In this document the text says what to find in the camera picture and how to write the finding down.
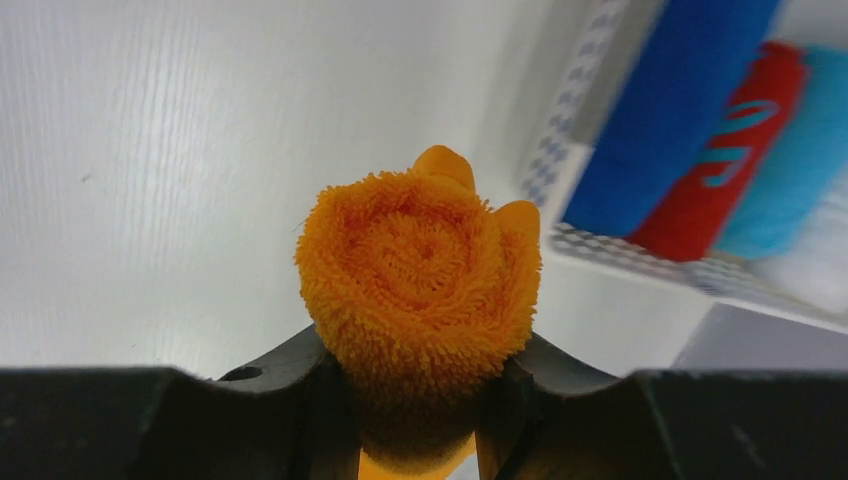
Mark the orange towel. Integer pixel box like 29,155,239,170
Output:
294,145,542,479

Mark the red rolled towel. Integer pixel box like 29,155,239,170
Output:
628,41,808,262

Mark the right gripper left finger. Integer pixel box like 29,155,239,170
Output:
1,328,360,479

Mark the blue microfiber towel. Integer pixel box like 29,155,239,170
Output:
561,0,780,237

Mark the light blue rolled towel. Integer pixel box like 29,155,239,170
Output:
713,45,847,260

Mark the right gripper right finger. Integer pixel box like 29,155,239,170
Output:
476,335,847,479

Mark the white plastic basket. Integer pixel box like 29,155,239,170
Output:
517,1,847,334

